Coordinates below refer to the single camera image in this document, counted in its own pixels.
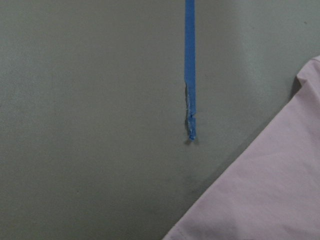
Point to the pink Snoopy t-shirt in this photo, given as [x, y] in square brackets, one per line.
[272, 190]

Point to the blue tape grid lines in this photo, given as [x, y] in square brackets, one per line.
[190, 67]

